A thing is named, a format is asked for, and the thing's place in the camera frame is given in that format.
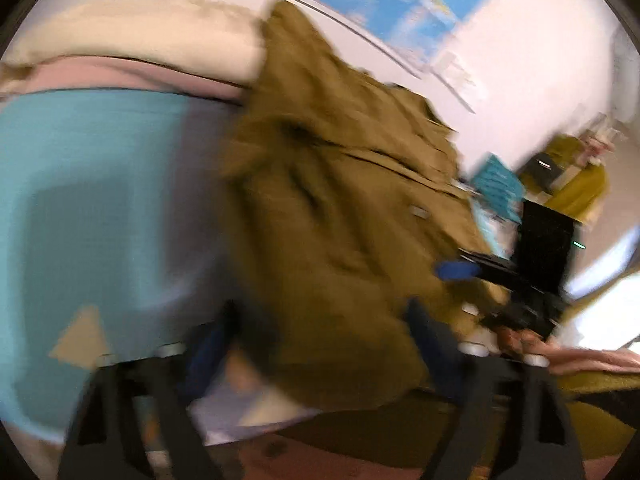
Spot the black handbag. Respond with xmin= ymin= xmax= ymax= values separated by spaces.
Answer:
xmin=520 ymin=152 xmax=564 ymax=194

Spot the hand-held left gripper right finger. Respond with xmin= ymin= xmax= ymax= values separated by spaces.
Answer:
xmin=402 ymin=297 xmax=586 ymax=480

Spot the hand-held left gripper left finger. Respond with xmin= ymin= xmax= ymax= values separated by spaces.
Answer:
xmin=57 ymin=300 xmax=242 ymax=480

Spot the teal perforated plastic basket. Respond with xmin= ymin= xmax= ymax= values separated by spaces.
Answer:
xmin=472 ymin=154 xmax=526 ymax=222

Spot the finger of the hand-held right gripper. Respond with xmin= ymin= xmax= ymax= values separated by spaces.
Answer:
xmin=434 ymin=251 xmax=520 ymax=285

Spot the cream folded garment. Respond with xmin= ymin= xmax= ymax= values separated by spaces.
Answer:
xmin=0 ymin=0 xmax=267 ymax=96

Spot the person's right hand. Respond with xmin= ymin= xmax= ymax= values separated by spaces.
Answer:
xmin=492 ymin=327 xmax=552 ymax=362

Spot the olive green jacket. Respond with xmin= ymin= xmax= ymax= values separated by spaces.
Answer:
xmin=219 ymin=0 xmax=636 ymax=461

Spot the person's right forearm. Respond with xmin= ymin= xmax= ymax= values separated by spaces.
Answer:
xmin=542 ymin=344 xmax=640 ymax=377

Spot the teal grey patterned bed sheet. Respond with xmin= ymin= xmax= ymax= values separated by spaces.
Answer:
xmin=0 ymin=87 xmax=321 ymax=448

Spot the yellow hanging garment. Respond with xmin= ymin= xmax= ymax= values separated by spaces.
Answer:
xmin=542 ymin=135 xmax=609 ymax=224

